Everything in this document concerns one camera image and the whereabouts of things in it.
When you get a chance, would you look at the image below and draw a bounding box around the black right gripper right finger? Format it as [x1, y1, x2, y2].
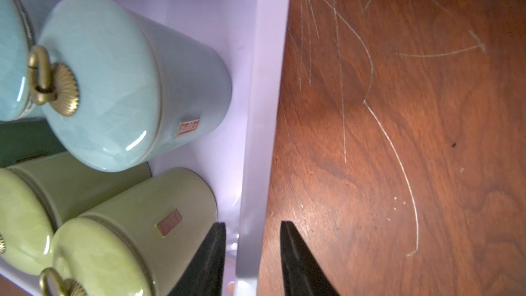
[280, 221, 339, 296]

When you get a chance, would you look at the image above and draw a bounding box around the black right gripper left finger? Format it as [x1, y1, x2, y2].
[169, 222, 226, 296]

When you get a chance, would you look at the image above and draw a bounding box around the yellow-green canister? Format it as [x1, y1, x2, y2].
[39, 168, 217, 295]
[1, 152, 151, 275]

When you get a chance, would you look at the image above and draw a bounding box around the light blue canister back right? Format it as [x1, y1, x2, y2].
[27, 0, 231, 172]

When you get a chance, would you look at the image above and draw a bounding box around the light blue canister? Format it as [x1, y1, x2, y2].
[1, 0, 54, 121]
[27, 0, 231, 172]

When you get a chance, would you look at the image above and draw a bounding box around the lilac perforated plastic basket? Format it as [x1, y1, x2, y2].
[0, 0, 293, 296]

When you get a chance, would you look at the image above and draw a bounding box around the light blue canister back middle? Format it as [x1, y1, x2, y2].
[1, 0, 54, 121]

